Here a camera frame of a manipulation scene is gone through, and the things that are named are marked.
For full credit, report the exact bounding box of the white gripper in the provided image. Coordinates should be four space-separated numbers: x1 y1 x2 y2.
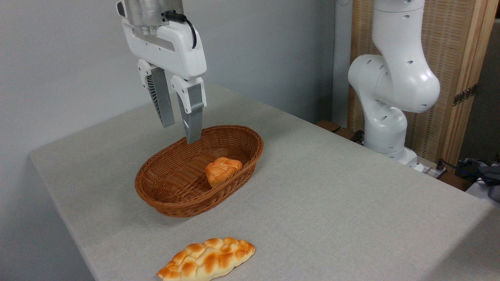
121 18 207 145

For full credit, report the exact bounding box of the long braided bread loaf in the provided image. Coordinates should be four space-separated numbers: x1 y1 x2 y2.
156 237 256 281

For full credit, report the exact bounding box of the round orange bread roll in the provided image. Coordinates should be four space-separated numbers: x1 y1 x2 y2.
205 157 243 188

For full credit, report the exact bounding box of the brown wicker oval basket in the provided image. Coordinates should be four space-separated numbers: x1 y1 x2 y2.
134 125 264 218

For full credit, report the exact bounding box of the brown wooden base platform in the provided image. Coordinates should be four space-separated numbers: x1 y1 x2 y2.
316 120 474 192

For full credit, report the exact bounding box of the white power strip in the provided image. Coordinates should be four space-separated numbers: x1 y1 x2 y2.
423 163 446 179

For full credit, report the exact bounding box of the metal screen hinge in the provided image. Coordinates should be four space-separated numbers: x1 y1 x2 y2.
453 84 478 107

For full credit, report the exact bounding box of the dark blue-grey bag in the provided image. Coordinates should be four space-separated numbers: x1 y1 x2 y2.
456 157 500 202

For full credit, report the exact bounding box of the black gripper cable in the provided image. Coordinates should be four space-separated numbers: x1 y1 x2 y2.
164 10 197 50

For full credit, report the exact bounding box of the black power cable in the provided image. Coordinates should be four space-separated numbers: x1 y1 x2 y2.
437 158 487 181

